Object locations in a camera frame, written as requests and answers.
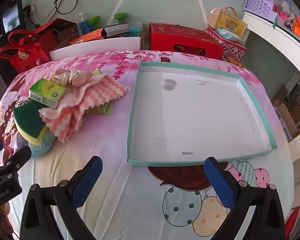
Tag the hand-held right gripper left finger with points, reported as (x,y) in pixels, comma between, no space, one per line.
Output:
(87,180)

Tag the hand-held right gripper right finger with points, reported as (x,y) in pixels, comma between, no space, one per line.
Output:
(220,182)

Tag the blue face mask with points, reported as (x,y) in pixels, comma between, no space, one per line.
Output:
(43,147)

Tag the green yellow sponge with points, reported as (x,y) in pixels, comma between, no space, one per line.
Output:
(27,120)

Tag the teal-edged white tray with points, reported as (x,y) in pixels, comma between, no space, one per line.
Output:
(197,120)

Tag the green tissue pack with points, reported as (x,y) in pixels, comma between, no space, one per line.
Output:
(46,91)

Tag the light green cloth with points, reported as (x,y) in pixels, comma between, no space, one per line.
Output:
(107,108)

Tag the pink white striped cloth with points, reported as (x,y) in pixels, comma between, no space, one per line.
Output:
(95,90)

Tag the beige fabric scrunchie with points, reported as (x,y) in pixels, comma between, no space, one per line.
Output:
(72,77)

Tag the printed cartoon bedsheet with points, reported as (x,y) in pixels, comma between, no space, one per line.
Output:
(115,135)

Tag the red packet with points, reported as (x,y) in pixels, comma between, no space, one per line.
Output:
(296,217)

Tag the brown cardboard boxes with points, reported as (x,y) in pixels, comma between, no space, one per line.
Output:
(287,115)

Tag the red felt bag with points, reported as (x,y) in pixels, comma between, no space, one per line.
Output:
(32,52)

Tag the black monitor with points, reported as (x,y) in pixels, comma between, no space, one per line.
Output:
(11,20)

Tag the red white patterned box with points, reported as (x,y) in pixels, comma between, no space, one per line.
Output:
(232,50)

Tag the dark red cardboard box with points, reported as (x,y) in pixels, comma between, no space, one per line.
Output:
(65,30)

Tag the orange cardboard box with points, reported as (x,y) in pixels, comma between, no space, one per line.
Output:
(90,36)

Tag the blue liquid water bottle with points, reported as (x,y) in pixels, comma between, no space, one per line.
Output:
(83,27)

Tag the light blue wipes pack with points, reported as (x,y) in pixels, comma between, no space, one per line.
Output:
(227,33)

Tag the red gift box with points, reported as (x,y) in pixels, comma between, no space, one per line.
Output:
(180,36)

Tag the white shelf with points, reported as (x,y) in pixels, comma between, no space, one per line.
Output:
(265,37)

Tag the grey black box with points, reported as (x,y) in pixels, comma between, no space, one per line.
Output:
(115,30)

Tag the teal plastic item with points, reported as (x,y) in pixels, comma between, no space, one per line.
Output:
(135,31)

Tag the green dumbbell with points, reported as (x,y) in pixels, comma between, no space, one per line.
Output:
(95,21)
(120,17)

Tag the purple perforated basket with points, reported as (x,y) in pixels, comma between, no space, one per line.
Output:
(257,0)

